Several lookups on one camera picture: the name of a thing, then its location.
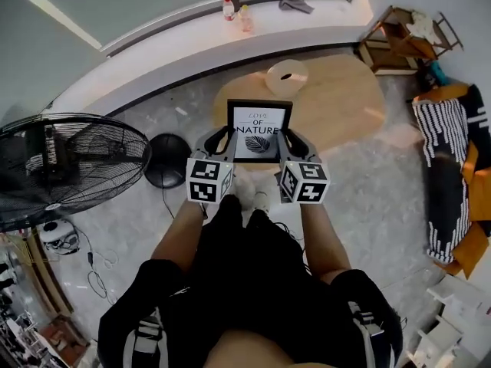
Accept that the white headset device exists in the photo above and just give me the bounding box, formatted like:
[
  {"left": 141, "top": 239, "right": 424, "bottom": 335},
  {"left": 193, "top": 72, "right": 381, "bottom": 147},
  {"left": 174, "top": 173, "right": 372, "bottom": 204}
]
[{"left": 38, "top": 220, "right": 80, "bottom": 252}]

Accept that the black fan power cable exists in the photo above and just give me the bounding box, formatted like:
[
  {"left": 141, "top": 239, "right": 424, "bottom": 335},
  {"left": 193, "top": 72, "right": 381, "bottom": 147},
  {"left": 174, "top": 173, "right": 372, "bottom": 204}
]
[{"left": 160, "top": 186, "right": 176, "bottom": 222}]

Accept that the brown wooden cabinet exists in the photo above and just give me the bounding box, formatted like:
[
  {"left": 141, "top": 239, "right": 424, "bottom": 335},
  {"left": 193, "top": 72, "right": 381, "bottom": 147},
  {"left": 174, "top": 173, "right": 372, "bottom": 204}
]
[{"left": 22, "top": 228, "right": 93, "bottom": 360}]

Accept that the orange cushion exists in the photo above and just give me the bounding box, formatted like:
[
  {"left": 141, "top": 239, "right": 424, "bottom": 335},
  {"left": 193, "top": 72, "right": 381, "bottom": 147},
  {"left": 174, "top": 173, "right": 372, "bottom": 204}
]
[
  {"left": 452, "top": 220, "right": 491, "bottom": 279},
  {"left": 414, "top": 84, "right": 469, "bottom": 103},
  {"left": 462, "top": 143, "right": 491, "bottom": 222}
]

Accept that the person's black clothed body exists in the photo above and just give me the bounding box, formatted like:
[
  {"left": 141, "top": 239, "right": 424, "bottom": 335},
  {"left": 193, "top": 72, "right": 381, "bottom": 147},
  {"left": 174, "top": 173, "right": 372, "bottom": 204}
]
[{"left": 97, "top": 193, "right": 404, "bottom": 368}]

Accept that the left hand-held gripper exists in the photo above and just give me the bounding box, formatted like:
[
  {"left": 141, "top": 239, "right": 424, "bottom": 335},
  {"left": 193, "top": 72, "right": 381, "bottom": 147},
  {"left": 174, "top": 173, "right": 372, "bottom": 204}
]
[{"left": 186, "top": 126, "right": 236, "bottom": 205}]

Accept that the white window sill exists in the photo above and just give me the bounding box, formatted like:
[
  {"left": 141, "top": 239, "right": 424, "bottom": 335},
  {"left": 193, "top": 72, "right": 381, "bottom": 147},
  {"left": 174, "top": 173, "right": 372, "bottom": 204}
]
[{"left": 45, "top": 0, "right": 375, "bottom": 118}]

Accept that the white charger cable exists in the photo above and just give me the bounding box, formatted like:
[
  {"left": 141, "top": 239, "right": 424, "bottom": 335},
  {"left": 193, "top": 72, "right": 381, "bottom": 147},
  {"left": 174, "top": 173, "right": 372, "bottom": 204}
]
[{"left": 87, "top": 249, "right": 118, "bottom": 304}]

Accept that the black standing fan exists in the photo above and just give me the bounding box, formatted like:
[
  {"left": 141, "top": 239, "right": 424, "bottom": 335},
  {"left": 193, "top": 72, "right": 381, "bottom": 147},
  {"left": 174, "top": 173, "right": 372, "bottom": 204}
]
[{"left": 0, "top": 112, "right": 193, "bottom": 233}]

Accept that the grey cloth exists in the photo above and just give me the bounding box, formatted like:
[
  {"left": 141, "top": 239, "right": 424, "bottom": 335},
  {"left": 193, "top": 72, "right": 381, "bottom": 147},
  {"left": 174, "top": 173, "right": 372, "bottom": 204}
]
[{"left": 278, "top": 0, "right": 315, "bottom": 15}]

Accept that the black sofa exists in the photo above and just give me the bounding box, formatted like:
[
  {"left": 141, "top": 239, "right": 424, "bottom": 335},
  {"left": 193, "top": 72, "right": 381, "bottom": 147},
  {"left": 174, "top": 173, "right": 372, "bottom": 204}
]
[{"left": 412, "top": 82, "right": 491, "bottom": 281}]

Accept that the wooden oval coffee table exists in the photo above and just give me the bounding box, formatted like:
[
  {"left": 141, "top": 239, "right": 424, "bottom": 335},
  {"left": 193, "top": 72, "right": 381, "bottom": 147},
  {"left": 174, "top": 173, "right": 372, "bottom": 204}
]
[{"left": 212, "top": 57, "right": 387, "bottom": 172}]

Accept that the yellow capped plastic bottle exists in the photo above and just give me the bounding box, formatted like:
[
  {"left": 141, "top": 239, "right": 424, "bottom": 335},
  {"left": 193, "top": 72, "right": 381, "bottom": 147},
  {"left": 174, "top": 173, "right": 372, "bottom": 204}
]
[{"left": 238, "top": 5, "right": 255, "bottom": 34}]

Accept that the person's white right shoe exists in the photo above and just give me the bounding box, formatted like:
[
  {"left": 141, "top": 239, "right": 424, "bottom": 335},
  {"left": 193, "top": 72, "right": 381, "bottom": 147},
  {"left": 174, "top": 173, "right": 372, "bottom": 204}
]
[{"left": 252, "top": 191, "right": 271, "bottom": 211}]

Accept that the wooden shelf rack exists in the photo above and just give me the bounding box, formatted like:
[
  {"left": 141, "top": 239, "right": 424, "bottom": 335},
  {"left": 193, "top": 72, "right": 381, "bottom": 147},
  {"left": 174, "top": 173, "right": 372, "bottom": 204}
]
[{"left": 358, "top": 5, "right": 464, "bottom": 77}]

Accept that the person's right forearm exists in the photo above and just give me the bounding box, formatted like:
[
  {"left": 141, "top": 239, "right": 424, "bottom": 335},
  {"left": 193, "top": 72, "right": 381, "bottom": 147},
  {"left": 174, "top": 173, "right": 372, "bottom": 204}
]
[{"left": 298, "top": 201, "right": 353, "bottom": 285}]

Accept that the black white striped blanket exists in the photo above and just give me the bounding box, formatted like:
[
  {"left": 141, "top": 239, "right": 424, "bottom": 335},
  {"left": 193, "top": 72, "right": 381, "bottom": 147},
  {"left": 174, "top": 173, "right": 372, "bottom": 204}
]
[{"left": 413, "top": 97, "right": 472, "bottom": 264}]

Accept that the black framed nature picture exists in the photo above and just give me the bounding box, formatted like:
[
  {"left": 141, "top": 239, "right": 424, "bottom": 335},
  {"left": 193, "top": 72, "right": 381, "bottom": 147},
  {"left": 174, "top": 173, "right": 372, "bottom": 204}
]
[{"left": 226, "top": 98, "right": 294, "bottom": 164}]

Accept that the person's left forearm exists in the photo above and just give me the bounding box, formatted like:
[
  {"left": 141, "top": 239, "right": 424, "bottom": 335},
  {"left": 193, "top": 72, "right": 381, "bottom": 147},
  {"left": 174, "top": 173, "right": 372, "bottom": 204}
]
[{"left": 150, "top": 201, "right": 208, "bottom": 275}]

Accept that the white crumpled cloth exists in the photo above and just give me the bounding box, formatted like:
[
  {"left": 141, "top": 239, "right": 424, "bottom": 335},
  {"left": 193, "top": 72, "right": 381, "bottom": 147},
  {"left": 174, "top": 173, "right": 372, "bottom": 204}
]
[{"left": 407, "top": 9, "right": 440, "bottom": 48}]

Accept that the white shelf unit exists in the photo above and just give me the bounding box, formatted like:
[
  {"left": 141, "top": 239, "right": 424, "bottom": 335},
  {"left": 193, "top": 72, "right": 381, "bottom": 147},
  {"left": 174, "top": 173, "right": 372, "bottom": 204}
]
[{"left": 416, "top": 274, "right": 491, "bottom": 368}]

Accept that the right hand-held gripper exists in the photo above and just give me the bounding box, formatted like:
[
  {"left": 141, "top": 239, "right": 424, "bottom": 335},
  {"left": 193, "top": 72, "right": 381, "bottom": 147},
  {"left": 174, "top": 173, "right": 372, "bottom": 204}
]
[{"left": 276, "top": 128, "right": 331, "bottom": 205}]

